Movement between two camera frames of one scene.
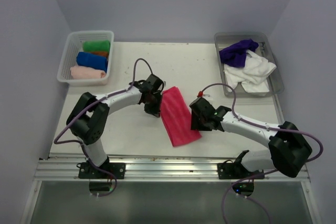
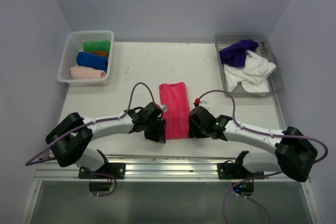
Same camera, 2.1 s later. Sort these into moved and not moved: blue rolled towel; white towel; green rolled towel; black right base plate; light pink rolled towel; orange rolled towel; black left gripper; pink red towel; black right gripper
Moved: black right gripper; pink red towel; black left gripper
Not moved: light pink rolled towel; white towel; green rolled towel; blue rolled towel; black right base plate; orange rolled towel
